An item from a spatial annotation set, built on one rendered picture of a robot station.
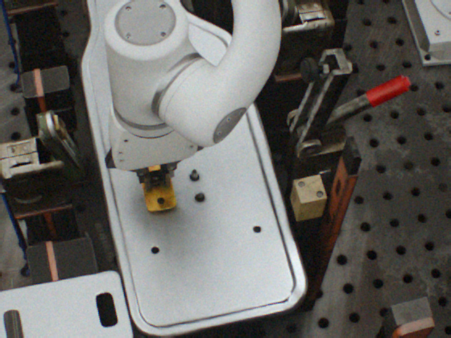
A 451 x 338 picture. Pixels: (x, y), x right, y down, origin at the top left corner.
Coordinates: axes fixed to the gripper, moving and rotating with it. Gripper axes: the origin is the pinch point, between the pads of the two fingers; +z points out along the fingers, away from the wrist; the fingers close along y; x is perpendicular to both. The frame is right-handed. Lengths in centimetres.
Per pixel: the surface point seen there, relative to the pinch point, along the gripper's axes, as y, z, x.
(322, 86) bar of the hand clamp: -20.4, -12.1, -0.5
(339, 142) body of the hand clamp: -23.3, -1.5, 1.7
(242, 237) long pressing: -9.0, 3.6, 9.5
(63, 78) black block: 9.4, 4.4, -19.5
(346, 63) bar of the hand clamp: -22.3, -17.8, 0.5
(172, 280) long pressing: 0.8, 3.5, 13.3
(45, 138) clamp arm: 12.6, -6.8, -3.9
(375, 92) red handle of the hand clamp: -27.4, -9.3, 0.1
